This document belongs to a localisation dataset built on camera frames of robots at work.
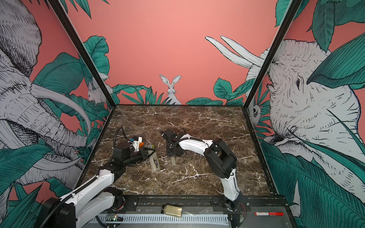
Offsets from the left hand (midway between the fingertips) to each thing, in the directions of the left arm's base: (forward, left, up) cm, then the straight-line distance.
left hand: (154, 149), depth 80 cm
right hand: (+2, -7, -9) cm, 12 cm away
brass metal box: (-29, -10, -8) cm, 32 cm away
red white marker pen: (-33, -62, -12) cm, 71 cm away
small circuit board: (-31, +19, -12) cm, 38 cm away
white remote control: (-5, 0, -3) cm, 6 cm away
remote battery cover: (-1, -10, -13) cm, 17 cm away
